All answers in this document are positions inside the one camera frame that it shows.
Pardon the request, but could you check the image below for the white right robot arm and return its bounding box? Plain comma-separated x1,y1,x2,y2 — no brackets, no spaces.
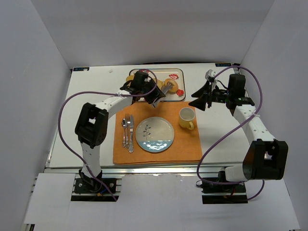
189,70,288,184

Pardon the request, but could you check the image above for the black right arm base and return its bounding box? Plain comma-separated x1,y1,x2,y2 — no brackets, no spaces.
196,180,248,205

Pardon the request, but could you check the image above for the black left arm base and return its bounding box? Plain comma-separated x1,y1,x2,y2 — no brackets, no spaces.
71,176,122,202

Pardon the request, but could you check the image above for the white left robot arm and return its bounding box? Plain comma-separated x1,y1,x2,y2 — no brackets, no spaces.
75,70,167,187

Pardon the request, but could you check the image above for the oval bread roll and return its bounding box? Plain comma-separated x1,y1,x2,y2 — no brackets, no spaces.
157,80,166,90

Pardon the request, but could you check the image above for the brown bread slice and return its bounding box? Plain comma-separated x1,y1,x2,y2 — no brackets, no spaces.
126,75,134,82

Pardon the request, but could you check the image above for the strawberry pattern serving tray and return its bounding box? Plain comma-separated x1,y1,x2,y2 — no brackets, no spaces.
142,68,186,102

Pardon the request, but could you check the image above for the yellow mug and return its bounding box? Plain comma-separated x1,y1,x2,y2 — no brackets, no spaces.
179,107,195,130

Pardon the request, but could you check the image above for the bagel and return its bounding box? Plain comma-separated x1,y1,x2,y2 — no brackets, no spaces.
164,78,179,94

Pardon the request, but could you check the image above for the silver fork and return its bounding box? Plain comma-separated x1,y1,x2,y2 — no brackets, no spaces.
125,114,130,149

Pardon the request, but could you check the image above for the silver spoon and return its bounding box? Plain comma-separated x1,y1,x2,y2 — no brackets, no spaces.
122,118,128,147

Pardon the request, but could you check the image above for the white blue ceramic plate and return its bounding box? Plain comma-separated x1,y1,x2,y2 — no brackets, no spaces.
135,116,175,153

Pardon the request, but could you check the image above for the orange cloth placemat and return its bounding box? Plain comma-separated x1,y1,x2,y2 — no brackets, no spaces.
113,102,202,165

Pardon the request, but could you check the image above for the silver table knife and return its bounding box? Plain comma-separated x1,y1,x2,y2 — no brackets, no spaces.
128,115,134,153

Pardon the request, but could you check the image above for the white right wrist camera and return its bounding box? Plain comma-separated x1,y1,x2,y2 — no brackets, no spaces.
205,69,218,91

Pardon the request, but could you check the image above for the aluminium table frame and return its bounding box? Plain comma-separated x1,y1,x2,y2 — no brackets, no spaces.
31,63,271,200

